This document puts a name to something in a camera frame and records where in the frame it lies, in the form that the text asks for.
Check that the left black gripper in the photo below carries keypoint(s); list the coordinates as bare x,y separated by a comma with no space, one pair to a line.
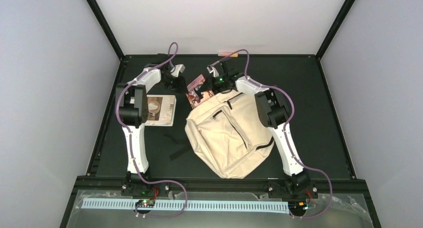
178,86

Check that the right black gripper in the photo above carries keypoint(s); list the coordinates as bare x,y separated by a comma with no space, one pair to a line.
209,84

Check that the pink illustrated paperback book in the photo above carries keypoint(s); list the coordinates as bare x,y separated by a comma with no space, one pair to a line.
195,98

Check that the white coffee cover book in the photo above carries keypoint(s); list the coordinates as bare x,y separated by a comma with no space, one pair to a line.
161,110

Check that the orange highlighter pen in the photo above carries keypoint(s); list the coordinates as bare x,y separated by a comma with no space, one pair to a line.
228,54

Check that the beige canvas backpack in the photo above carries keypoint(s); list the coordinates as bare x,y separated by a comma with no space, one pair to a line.
225,132

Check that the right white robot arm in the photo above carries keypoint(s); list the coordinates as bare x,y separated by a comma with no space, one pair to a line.
275,110

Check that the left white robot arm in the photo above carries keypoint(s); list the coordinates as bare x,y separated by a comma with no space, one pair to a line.
131,111

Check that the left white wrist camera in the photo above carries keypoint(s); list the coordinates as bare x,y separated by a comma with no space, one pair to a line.
177,70

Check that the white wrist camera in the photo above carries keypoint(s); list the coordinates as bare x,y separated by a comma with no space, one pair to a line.
212,71
177,70

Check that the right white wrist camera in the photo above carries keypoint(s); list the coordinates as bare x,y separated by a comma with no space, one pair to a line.
212,71

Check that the black frame post left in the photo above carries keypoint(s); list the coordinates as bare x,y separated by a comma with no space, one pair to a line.
101,19

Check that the black frame post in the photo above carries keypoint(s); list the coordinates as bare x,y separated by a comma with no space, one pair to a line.
101,19
340,17

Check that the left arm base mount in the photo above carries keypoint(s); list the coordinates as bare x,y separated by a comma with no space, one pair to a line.
137,188

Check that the light blue slotted cable duct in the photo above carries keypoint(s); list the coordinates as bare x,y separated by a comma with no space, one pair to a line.
191,205

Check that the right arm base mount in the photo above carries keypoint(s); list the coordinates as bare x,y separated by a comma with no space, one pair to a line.
286,189

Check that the black frame post right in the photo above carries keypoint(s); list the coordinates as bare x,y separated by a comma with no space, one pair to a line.
340,17

